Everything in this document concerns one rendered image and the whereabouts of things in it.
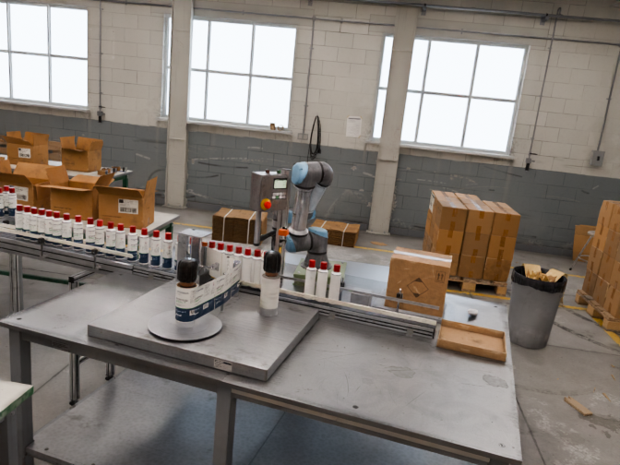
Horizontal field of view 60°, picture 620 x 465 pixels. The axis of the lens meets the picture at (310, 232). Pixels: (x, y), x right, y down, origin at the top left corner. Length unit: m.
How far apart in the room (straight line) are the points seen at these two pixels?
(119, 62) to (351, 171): 3.88
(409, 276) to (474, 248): 3.29
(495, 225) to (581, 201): 2.76
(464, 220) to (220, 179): 4.05
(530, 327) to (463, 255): 1.44
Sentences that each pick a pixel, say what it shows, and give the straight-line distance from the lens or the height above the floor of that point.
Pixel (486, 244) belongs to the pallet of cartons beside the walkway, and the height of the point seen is 0.54.
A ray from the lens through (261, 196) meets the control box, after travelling 2.72.
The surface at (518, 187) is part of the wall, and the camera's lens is 8.36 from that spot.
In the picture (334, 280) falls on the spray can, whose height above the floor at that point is 1.01.
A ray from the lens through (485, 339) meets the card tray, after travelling 2.76.
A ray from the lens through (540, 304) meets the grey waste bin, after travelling 4.87.
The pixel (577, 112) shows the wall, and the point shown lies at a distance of 8.46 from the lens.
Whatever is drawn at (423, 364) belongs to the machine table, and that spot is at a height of 0.83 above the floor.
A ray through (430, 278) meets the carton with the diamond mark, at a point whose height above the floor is 1.05.
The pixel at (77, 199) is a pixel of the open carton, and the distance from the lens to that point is 4.51.
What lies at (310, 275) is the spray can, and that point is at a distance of 2.70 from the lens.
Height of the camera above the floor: 1.87
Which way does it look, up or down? 14 degrees down
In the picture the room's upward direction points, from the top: 6 degrees clockwise
